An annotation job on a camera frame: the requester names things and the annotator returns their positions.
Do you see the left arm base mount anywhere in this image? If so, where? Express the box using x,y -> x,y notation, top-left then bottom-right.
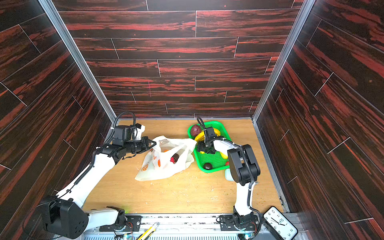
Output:
99,206 -> 142,233

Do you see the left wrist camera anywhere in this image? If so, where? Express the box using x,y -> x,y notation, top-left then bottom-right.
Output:
113,124 -> 145,141

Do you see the pink dragon fruit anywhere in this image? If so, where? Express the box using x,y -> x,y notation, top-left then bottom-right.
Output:
170,154 -> 180,164

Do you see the purple passion fruit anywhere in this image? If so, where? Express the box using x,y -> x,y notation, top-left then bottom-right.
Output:
190,125 -> 202,138

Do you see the small yellow banana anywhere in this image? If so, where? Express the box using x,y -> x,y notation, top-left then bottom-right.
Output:
220,152 -> 228,160

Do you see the pale blue object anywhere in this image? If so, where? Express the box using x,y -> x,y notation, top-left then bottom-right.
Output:
225,169 -> 234,182

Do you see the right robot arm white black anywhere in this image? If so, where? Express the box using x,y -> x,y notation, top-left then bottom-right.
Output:
197,138 -> 261,229

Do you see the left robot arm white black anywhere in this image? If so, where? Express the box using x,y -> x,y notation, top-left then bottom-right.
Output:
39,137 -> 157,240

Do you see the white plastic bag orange print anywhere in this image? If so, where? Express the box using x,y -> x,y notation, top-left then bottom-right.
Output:
135,136 -> 197,182

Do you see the dark purple fruit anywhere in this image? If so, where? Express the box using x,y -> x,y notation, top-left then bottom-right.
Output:
203,163 -> 213,170

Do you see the black white clock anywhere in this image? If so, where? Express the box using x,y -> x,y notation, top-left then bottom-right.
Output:
263,207 -> 299,240

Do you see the yellow utility knife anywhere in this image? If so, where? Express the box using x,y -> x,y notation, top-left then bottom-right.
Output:
137,222 -> 160,240

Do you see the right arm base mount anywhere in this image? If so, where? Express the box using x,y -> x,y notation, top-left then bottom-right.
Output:
216,214 -> 259,232

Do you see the yellow banana bunch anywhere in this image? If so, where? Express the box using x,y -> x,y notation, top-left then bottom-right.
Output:
194,128 -> 221,142

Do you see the green plastic basket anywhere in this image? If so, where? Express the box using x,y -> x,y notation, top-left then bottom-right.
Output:
188,117 -> 236,173

